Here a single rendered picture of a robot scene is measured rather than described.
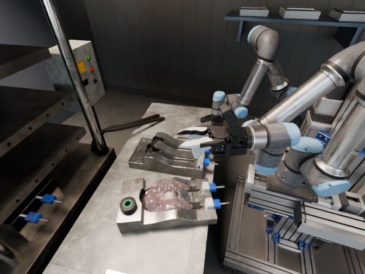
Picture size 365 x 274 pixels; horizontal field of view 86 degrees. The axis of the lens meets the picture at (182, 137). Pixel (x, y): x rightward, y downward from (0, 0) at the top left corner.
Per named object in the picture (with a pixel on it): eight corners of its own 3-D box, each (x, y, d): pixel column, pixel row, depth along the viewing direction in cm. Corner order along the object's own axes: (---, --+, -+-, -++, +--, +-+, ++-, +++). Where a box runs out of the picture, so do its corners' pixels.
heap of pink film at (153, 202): (189, 184, 117) (189, 175, 112) (193, 211, 104) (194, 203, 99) (145, 187, 115) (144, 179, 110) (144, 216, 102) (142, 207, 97)
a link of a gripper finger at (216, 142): (202, 151, 53) (230, 143, 56) (202, 146, 52) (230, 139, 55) (194, 142, 57) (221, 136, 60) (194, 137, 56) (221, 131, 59)
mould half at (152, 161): (206, 151, 147) (207, 137, 138) (201, 179, 127) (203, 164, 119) (142, 143, 155) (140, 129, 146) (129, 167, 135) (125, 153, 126)
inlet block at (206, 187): (222, 185, 120) (224, 180, 117) (225, 192, 116) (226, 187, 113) (201, 187, 119) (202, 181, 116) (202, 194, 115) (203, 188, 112)
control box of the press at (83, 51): (130, 178, 229) (95, 41, 135) (119, 200, 206) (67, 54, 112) (113, 175, 232) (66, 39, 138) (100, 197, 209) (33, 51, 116)
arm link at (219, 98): (228, 95, 126) (215, 95, 125) (225, 110, 133) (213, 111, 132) (224, 89, 132) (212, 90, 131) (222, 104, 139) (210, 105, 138)
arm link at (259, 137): (269, 132, 56) (257, 119, 62) (253, 133, 55) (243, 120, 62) (264, 154, 60) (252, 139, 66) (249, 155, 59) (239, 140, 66)
